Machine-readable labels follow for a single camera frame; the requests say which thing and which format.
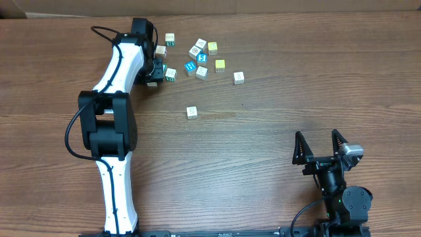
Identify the white block far right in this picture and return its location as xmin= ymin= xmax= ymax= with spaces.
xmin=234 ymin=72 xmax=245 ymax=85

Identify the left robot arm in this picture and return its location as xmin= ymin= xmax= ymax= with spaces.
xmin=74 ymin=18 xmax=164 ymax=236

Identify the white block blue P side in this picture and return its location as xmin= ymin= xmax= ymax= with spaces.
xmin=196 ymin=66 xmax=208 ymax=80

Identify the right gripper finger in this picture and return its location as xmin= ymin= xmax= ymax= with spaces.
xmin=292 ymin=131 xmax=314 ymax=165
xmin=332 ymin=129 xmax=348 ymax=155

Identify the blue number five block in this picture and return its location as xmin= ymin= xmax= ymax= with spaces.
xmin=197 ymin=53 xmax=208 ymax=66

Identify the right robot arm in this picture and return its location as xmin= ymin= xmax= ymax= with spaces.
xmin=289 ymin=129 xmax=373 ymax=237

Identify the yellow top wooden block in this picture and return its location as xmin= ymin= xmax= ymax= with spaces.
xmin=147 ymin=82 xmax=158 ymax=87

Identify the white block green side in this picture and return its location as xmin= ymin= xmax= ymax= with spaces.
xmin=165 ymin=68 xmax=177 ymax=82

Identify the block with green R side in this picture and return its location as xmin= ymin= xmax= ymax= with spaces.
xmin=165 ymin=33 xmax=176 ymax=47

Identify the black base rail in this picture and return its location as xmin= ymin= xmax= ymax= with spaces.
xmin=78 ymin=226 xmax=372 ymax=237

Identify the white block tilted upper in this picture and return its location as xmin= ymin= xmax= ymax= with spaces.
xmin=195 ymin=38 xmax=207 ymax=52

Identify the yellow block right middle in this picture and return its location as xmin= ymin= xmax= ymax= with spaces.
xmin=215 ymin=59 xmax=226 ymax=73

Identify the white block plain top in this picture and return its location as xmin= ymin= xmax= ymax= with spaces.
xmin=186 ymin=106 xmax=198 ymax=119

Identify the yellow block upper right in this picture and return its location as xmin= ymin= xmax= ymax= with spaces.
xmin=208 ymin=42 xmax=218 ymax=55

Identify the white block picture top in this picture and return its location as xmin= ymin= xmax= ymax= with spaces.
xmin=189 ymin=45 xmax=201 ymax=60

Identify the blue letter H block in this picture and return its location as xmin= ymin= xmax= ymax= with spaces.
xmin=184 ymin=61 xmax=197 ymax=76

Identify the white block red letter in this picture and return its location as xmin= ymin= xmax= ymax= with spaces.
xmin=155 ymin=45 xmax=167 ymax=59

